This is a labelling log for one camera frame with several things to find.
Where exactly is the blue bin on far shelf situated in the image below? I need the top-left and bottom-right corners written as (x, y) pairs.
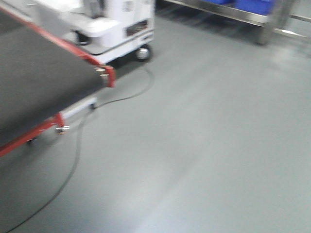
top-left (207, 0), bottom-right (275, 15)

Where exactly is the steel shelf rack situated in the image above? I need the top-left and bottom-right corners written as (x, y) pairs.
top-left (169, 0), bottom-right (311, 45)

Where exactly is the white wheeled cart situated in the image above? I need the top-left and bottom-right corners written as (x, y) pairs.
top-left (26, 0), bottom-right (156, 63)

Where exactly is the grey floor cable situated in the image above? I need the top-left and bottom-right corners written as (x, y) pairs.
top-left (4, 67), bottom-right (156, 233)

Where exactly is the black conveyor belt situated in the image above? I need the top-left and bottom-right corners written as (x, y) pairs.
top-left (0, 11), bottom-right (107, 148)

